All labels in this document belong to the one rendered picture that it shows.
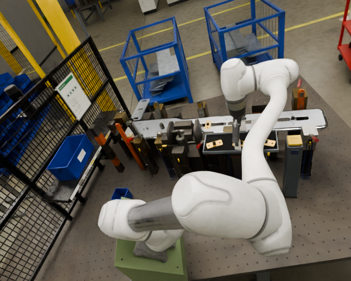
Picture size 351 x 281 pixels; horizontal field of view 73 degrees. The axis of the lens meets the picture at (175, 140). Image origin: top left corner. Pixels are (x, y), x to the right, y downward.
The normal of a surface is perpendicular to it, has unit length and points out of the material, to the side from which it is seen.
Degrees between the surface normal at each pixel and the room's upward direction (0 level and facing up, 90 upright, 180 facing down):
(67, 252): 0
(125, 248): 47
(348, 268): 0
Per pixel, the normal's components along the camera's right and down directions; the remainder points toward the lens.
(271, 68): -0.29, -0.47
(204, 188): 0.12, -0.57
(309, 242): -0.27, -0.70
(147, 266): 0.51, -0.67
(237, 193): 0.47, -0.50
